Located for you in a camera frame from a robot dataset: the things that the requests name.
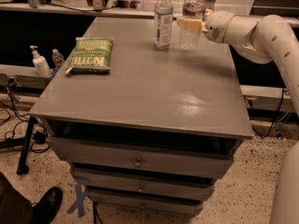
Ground grey drawer cabinet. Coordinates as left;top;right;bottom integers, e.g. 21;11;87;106
29;16;254;217

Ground drawer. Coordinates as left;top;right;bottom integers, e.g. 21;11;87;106
48;137;234;179
88;189;203;216
72;167;214;201

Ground middle drawer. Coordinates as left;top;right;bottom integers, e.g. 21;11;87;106
72;167;214;201

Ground bottom drawer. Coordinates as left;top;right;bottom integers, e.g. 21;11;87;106
88;189;203;216

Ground blue label plastic bottle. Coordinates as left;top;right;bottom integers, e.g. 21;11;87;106
154;0;174;49

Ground top drawer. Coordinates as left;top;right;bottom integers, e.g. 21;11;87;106
48;137;234;179

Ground white pump dispenser bottle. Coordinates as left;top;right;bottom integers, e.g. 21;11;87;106
30;46;50;77

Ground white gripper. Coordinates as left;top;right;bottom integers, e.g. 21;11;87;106
177;8;235;44

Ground small clear bottle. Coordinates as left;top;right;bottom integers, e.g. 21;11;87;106
52;49;64;69

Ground blue tape cross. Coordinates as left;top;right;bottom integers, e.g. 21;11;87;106
66;175;105;218

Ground black stand leg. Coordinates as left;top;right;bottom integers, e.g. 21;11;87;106
17;117;36;175

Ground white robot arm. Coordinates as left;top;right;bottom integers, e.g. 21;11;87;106
177;9;299;224

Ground dark trouser leg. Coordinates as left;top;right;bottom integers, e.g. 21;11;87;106
0;173;32;224

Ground black shoe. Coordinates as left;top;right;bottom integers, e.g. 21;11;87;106
29;187;63;224

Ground black floor cables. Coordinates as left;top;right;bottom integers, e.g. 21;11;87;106
0;77;50;154

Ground clear water bottle red label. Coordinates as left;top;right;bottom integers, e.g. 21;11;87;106
179;0;205;51

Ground green Kettle chips bag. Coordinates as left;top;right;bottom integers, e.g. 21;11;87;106
65;37;114;75

